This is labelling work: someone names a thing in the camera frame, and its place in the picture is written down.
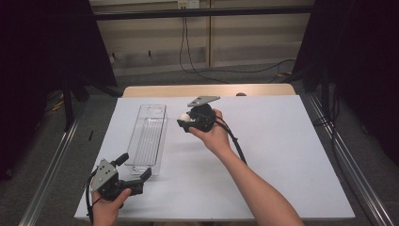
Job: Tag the person's left hand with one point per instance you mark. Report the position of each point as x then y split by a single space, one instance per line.
106 210

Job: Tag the white egg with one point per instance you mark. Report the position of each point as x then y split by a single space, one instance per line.
185 117

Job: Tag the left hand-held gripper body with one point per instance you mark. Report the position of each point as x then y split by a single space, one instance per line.
108 185

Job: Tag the white table board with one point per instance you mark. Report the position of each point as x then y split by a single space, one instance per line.
282 157

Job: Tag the person's right hand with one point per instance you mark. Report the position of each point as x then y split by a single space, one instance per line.
215 138

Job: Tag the black horizontal bar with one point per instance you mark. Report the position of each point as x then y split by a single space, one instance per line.
204 13

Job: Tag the metal floor rail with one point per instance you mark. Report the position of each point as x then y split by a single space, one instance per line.
348 163
50 175

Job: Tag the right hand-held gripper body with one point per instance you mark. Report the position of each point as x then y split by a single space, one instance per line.
202 117

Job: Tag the wooden table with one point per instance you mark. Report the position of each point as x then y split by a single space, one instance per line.
156 90

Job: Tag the small black stick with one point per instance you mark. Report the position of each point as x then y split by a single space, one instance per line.
91 135

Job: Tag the white wall outlet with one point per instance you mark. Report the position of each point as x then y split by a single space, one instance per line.
188 3

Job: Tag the clear plastic container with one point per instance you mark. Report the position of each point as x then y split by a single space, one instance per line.
146 141

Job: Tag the dark round knob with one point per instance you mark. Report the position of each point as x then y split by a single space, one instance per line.
241 94

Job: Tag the black stand leg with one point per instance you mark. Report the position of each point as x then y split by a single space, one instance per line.
68 106

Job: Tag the black curtain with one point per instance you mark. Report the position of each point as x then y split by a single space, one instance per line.
47 62
360 62

